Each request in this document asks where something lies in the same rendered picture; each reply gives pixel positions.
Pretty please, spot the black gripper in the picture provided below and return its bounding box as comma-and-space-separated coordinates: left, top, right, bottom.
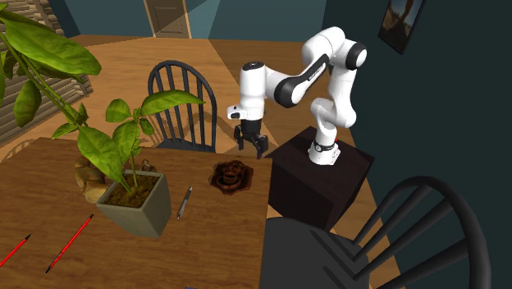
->
233, 117, 269, 160

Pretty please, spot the brown rose-shaped object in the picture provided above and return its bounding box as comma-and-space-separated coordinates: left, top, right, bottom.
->
209, 159, 255, 196

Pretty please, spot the dark spindle-back chair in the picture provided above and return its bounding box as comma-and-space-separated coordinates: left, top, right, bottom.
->
147, 60, 218, 154
258, 176, 492, 289

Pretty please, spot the dark robot stand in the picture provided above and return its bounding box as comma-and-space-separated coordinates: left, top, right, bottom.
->
265, 126, 376, 232

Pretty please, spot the grey pen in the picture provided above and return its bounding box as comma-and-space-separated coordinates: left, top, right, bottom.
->
176, 186, 194, 220

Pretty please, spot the wooden table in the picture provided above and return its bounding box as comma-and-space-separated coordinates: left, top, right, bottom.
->
0, 137, 274, 289

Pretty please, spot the green plant in grey pot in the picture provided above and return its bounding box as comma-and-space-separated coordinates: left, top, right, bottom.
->
0, 8, 206, 240

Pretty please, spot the beige door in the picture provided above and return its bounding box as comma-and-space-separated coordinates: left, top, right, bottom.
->
143, 0, 193, 39

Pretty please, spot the tan rock-like object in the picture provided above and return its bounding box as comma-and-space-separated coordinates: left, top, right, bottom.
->
73, 154, 158, 204

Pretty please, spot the red pencil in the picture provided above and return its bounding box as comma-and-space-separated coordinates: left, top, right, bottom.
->
0, 234, 32, 268
44, 213, 95, 275

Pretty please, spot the framed wall picture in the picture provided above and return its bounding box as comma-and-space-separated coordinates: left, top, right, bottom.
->
377, 0, 427, 55

